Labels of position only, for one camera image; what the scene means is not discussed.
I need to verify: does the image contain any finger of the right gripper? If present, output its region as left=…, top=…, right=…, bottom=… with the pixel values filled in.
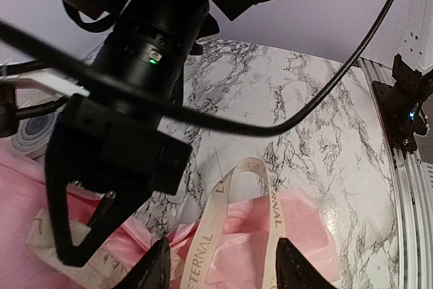
left=64, top=186, right=152, bottom=267
left=45, top=123, right=91, bottom=267

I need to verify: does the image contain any aluminium front rail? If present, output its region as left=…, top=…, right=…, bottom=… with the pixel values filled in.
left=355, top=57, right=433, bottom=289

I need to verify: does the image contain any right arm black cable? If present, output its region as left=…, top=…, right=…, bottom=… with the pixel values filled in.
left=0, top=0, right=410, bottom=139

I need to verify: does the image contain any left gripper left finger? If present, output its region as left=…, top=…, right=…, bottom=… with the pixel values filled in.
left=116, top=238, right=171, bottom=289

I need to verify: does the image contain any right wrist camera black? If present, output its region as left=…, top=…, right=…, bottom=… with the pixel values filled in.
left=1, top=60, right=89, bottom=138

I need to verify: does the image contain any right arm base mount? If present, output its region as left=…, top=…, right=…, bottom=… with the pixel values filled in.
left=372, top=54, right=432, bottom=154

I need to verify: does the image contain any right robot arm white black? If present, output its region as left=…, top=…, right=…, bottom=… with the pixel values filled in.
left=45, top=0, right=313, bottom=267

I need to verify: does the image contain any pink wrapping paper sheet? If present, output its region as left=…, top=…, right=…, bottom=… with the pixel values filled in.
left=1, top=149, right=340, bottom=288

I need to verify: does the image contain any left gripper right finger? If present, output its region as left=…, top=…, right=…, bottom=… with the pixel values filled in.
left=275, top=238, right=335, bottom=289

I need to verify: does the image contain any beige rope bundle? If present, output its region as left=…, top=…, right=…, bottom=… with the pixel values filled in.
left=25, top=156, right=283, bottom=289

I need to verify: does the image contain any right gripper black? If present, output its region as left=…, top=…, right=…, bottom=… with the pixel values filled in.
left=49, top=0, right=209, bottom=196

